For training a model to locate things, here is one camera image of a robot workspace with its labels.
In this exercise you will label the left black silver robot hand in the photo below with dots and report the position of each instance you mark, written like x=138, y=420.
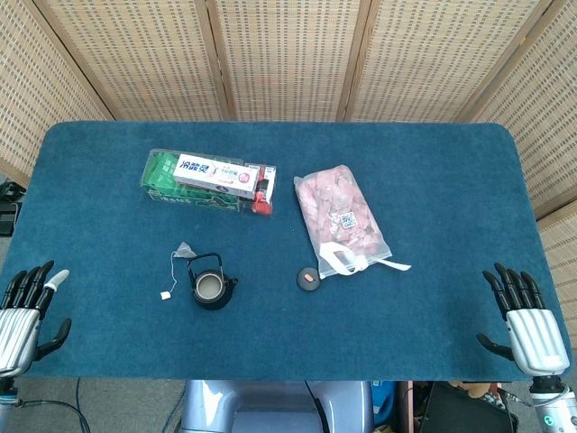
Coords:
x=18, y=334

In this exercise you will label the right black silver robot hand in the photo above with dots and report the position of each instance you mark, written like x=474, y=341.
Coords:
x=536, y=336

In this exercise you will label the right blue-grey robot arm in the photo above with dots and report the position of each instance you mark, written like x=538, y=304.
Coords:
x=556, y=408

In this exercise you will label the black cast iron teapot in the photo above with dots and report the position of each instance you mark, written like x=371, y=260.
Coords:
x=212, y=301

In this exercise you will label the black teapot lid orange knob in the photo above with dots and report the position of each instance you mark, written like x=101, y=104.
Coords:
x=308, y=282

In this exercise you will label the clear bag of pink items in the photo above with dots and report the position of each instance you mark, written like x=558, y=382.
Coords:
x=336, y=203

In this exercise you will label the tan plush item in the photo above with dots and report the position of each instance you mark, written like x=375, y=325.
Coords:
x=473, y=388

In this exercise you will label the black flat case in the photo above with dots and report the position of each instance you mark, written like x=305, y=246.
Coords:
x=464, y=412

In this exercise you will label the black floor equipment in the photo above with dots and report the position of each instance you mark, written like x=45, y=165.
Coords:
x=6, y=221

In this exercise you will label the blue table mat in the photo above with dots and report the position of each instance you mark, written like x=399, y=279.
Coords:
x=405, y=315

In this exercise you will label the blue plastic item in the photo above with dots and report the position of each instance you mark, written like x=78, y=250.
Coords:
x=383, y=401

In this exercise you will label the green packaged carton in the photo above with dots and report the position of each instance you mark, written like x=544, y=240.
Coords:
x=158, y=176

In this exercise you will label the white toothpaste carton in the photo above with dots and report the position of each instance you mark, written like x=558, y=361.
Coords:
x=212, y=176

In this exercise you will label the clear plastic storage box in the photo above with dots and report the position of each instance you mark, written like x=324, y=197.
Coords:
x=245, y=208

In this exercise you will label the blue-grey robot torso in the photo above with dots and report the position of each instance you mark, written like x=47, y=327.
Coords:
x=270, y=406

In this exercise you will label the red white small package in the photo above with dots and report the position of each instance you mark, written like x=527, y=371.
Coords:
x=262, y=205

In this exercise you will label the woven wooden folding screen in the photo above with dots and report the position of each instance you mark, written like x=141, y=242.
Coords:
x=288, y=58

